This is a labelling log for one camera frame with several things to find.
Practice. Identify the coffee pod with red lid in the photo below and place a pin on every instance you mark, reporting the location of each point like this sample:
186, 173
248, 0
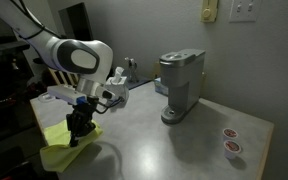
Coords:
232, 149
230, 133

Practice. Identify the yellow-green microfibre cloth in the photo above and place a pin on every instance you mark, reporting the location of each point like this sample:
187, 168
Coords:
55, 155

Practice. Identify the white light switch plate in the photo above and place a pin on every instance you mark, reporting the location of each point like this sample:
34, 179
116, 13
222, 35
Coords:
245, 10

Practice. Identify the glass jar with cutlery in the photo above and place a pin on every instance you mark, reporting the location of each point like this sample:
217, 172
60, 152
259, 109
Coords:
131, 70

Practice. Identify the dark blue placemat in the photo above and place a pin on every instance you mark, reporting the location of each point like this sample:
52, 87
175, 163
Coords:
140, 81

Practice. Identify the wooden chair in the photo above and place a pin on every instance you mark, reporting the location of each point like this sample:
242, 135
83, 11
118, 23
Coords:
62, 77

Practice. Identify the clear plastic tray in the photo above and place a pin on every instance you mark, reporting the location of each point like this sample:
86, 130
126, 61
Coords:
45, 97

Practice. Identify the black monitor screen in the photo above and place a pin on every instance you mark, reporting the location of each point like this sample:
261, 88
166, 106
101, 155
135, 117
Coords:
75, 21

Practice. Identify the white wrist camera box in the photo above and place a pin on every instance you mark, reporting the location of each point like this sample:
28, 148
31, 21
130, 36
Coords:
64, 93

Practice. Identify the yellow wall thermostat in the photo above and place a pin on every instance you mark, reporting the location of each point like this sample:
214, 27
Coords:
210, 10

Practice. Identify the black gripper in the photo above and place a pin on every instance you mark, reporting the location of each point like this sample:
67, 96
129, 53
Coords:
80, 120

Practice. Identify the blue box behind coffee maker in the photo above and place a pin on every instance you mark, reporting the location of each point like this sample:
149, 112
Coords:
160, 87

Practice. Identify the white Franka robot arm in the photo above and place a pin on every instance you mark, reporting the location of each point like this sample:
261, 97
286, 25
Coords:
67, 53

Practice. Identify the white tissue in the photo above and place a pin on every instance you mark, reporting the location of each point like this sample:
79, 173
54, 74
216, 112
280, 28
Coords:
118, 74

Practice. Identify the grey pod coffee maker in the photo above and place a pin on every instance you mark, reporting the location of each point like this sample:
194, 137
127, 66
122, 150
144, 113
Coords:
182, 80

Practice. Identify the grey tissue box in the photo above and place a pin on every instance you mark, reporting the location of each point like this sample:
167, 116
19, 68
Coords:
122, 90

